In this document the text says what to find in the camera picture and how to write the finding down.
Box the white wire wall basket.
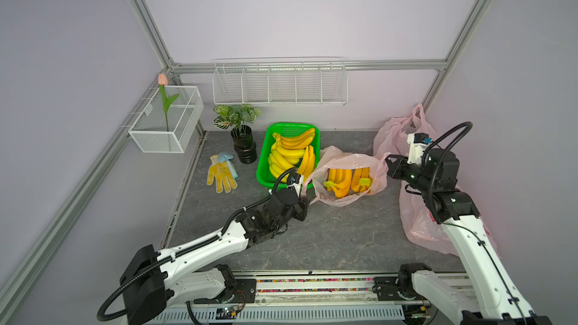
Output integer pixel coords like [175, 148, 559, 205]
[128, 85, 204, 153]

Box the yellow banana bunch in basket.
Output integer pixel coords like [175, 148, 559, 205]
[269, 130, 315, 183]

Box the black ceramic vase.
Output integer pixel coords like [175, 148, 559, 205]
[230, 125, 257, 164]

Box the white wire wall shelf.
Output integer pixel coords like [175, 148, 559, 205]
[212, 57, 349, 106]

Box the plain pink plastic bag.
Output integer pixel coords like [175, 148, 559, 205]
[373, 104, 437, 159]

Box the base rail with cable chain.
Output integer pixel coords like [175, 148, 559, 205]
[126, 271, 452, 325]

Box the artificial pink tulip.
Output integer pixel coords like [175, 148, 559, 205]
[157, 73, 179, 132]

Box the yellow knitted work glove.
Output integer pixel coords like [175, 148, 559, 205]
[206, 155, 238, 193]

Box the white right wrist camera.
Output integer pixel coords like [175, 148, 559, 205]
[407, 132, 432, 165]

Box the green plastic basket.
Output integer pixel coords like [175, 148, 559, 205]
[256, 123, 321, 188]

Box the pink peach printed bag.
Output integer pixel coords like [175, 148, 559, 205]
[398, 180, 498, 256]

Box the black corrugated cable conduit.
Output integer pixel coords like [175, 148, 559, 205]
[96, 166, 299, 322]

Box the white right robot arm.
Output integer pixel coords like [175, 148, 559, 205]
[385, 149, 551, 324]

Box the green variegated artificial plant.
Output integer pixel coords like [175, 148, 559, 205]
[213, 104, 262, 138]

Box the orange banana pair in basket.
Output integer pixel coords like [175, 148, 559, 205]
[297, 145, 316, 181]

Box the orange-yellow banana bunch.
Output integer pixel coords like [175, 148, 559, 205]
[324, 167, 373, 199]

